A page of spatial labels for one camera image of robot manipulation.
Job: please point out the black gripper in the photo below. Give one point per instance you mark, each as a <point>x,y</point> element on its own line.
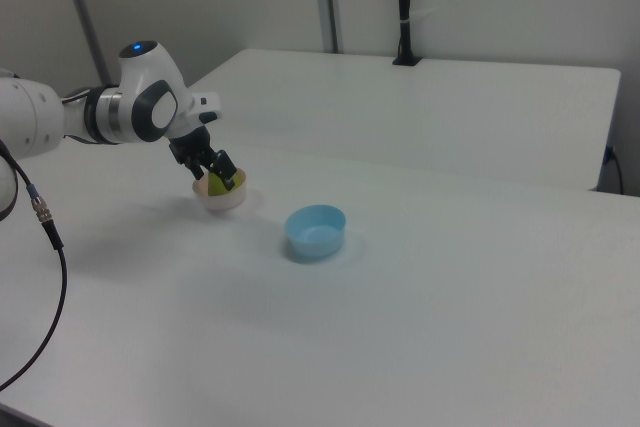
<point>192,147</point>

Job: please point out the pink plastic bowl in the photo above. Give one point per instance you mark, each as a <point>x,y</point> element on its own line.
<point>225,203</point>

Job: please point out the green pear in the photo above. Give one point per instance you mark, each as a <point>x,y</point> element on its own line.
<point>216,188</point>

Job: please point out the light blue plastic bowl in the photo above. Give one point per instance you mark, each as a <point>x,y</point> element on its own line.
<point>315,239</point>

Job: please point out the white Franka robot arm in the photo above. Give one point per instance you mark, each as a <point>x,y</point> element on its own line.
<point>30,117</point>

